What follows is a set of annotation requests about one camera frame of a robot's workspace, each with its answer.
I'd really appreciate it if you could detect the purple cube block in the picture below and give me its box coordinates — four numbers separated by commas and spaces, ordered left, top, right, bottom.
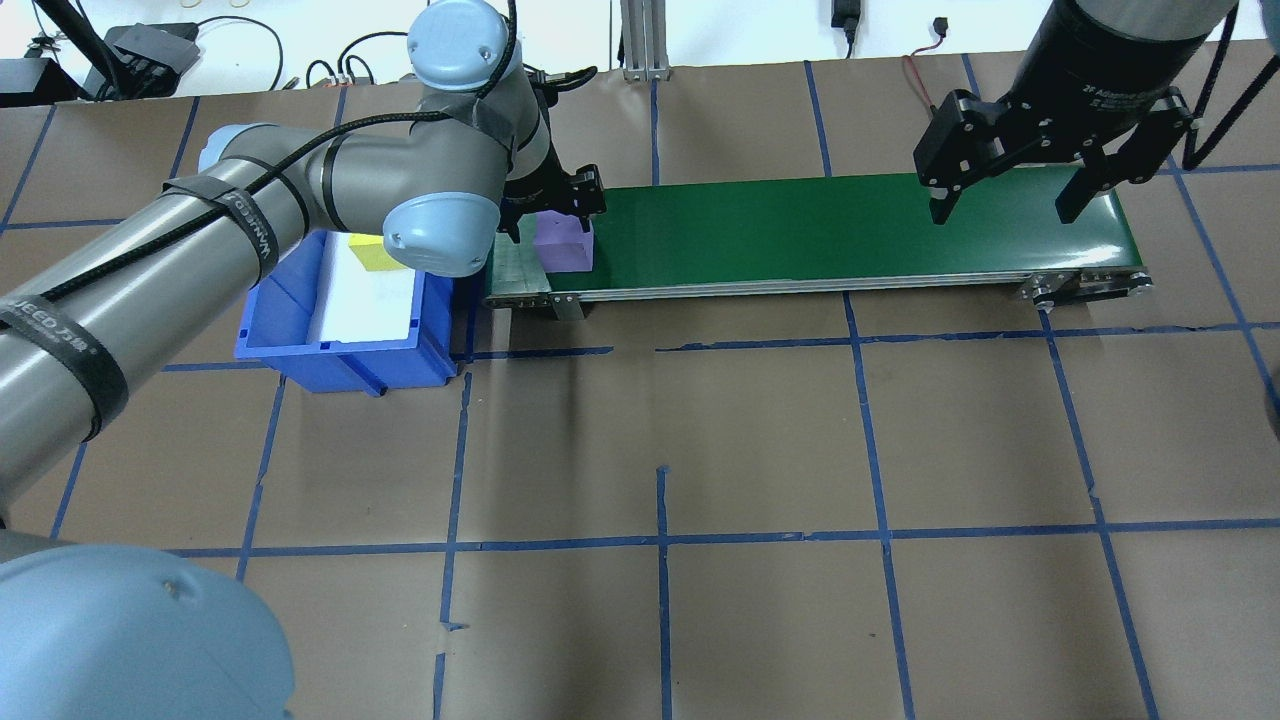
533, 210, 597, 277

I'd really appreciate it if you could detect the yellow cube block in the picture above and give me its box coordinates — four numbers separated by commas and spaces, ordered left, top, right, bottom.
347, 232, 413, 274

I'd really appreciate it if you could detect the white foam pad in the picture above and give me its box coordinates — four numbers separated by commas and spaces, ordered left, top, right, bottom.
313, 235, 421, 347

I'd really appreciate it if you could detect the green belt conveyor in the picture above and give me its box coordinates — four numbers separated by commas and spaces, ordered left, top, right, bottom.
483, 163, 1153, 323

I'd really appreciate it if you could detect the blue plastic storage bin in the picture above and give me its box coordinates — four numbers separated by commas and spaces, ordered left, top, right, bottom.
233, 225, 469, 398

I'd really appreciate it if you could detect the dark grey hub box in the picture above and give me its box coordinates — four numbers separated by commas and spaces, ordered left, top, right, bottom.
104, 22, 201, 77

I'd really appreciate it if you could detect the black stand rod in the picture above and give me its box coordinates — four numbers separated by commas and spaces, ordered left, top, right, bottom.
30, 0, 121, 101

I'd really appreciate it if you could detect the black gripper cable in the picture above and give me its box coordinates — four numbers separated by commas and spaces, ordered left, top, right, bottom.
1183, 30, 1243, 173

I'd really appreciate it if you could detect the red cable black plug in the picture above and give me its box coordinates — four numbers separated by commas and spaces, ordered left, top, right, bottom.
903, 15, 952, 101

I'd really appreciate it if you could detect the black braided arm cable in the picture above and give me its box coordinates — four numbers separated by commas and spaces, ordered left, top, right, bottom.
0, 0, 601, 321

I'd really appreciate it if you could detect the aluminium profile post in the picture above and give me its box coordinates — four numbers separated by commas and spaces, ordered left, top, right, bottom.
620, 0, 673, 81

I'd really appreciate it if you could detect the black plug with cable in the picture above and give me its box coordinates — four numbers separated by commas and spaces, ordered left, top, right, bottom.
830, 0, 866, 59

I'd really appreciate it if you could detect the black velcro strap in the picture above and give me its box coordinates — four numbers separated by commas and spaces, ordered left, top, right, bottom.
0, 295, 132, 442
160, 178, 287, 287

